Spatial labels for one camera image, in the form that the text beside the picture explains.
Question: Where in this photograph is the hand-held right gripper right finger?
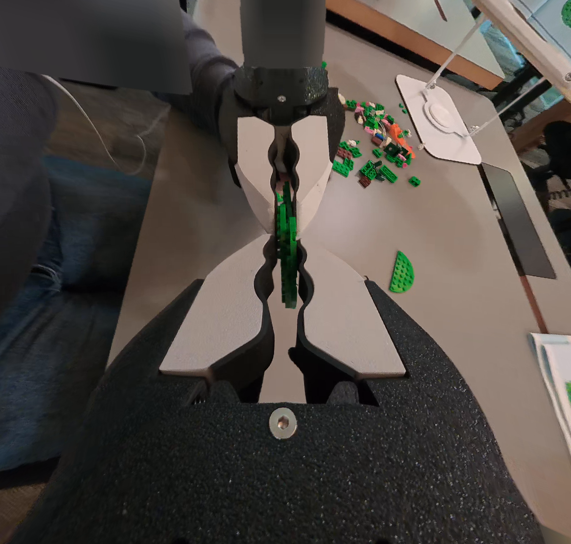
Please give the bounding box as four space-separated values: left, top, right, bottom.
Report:
289 237 407 404

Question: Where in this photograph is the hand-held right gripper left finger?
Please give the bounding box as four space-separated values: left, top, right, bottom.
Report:
158 235 275 402

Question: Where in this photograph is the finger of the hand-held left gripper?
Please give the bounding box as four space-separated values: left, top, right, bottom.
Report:
236 116 279 234
285 115 333 237

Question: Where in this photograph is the green lego plate assembly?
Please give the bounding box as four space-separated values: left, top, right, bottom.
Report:
273 180 299 268

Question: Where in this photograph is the person's left forearm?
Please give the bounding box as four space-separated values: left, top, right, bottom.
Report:
181 10 244 125

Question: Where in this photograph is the pile of small lego pieces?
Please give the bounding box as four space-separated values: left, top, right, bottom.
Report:
337 92 422 190

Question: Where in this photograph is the grey table with wooden edge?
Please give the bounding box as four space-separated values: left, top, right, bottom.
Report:
319 0 507 90

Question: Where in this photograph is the person's blue jeans leg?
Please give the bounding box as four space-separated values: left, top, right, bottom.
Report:
0 156 152 471

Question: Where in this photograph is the black table inset panel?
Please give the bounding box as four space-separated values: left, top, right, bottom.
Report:
481 161 557 280

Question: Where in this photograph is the white instruction booklet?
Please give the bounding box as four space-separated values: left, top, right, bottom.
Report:
528 331 571 353

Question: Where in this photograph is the flower print instruction booklet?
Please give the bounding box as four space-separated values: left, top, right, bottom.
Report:
537 341 571 413

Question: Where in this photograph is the person's dark sweater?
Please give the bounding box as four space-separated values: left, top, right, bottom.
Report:
0 67 61 312

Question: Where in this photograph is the black office chair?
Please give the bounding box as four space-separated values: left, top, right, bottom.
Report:
540 121 571 183

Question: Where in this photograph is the white cable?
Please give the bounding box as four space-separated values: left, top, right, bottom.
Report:
42 74 149 172

